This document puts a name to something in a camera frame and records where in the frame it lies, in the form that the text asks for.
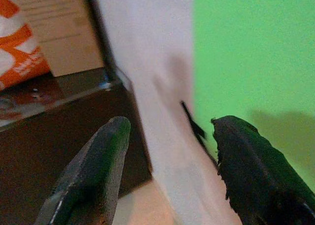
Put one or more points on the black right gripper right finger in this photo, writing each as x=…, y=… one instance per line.
x=256, y=170

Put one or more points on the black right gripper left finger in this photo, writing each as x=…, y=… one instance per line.
x=91, y=170

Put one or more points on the beige cardboard box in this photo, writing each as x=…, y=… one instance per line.
x=61, y=30

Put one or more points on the orange and white package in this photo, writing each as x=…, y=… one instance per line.
x=17, y=42

